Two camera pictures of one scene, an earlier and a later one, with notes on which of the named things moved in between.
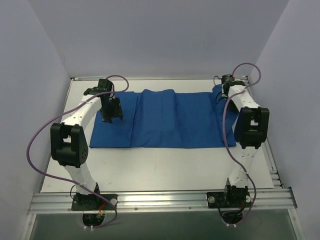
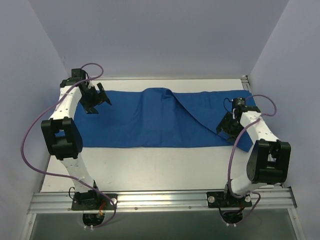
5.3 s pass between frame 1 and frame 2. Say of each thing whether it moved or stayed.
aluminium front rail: stayed
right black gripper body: moved
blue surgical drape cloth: stayed
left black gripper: moved
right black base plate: stayed
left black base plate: stayed
